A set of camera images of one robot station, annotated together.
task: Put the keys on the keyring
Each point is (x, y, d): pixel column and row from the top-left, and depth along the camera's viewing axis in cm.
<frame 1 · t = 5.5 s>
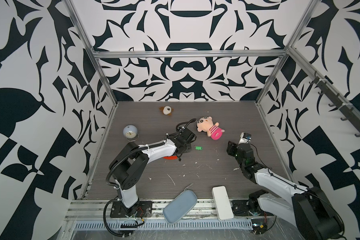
left hand: (188, 144, 91), fingers open
right hand: (233, 141, 88), fingers open
green key tag: (198, 148, 96), point 2 cm above the table
pink plush doll: (205, 124, 101), point 7 cm above the table
brown white plush toy: (166, 110, 114), point 3 cm above the table
white dome timer: (130, 131, 96), point 8 cm above the table

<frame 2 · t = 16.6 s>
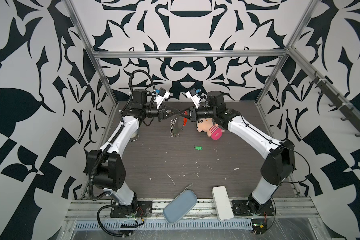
left hand: (179, 109, 74), fingers closed
right hand: (179, 113, 73), fingers closed
metal keyring with chain: (175, 127, 77), point 25 cm above the table
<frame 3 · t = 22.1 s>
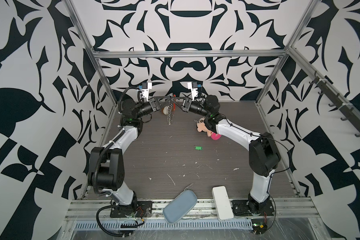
left hand: (172, 95, 70), fingers closed
right hand: (171, 100, 70), fingers closed
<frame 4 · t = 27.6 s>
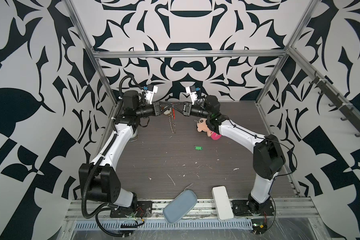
left hand: (172, 102, 72), fingers closed
right hand: (173, 106, 72), fingers closed
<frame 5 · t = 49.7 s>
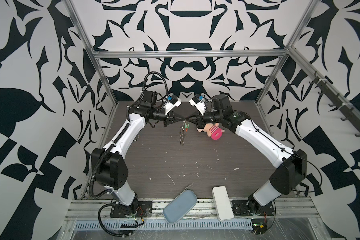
left hand: (184, 116, 75), fingers closed
right hand: (187, 117, 73), fingers closed
green key tag: (187, 125, 78), point 26 cm above the table
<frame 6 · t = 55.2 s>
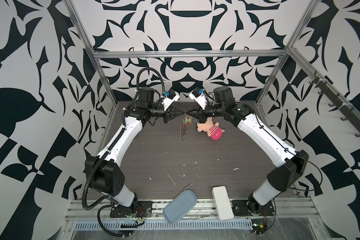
left hand: (185, 109, 72), fingers closed
right hand: (188, 110, 70), fingers closed
green key tag: (187, 120, 75), point 29 cm above the table
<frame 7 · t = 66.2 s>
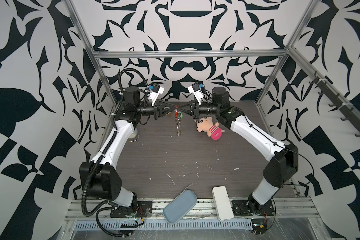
left hand: (176, 104, 69), fingers closed
right hand: (179, 108, 68), fingers closed
green key tag: (181, 115, 72), point 33 cm above the table
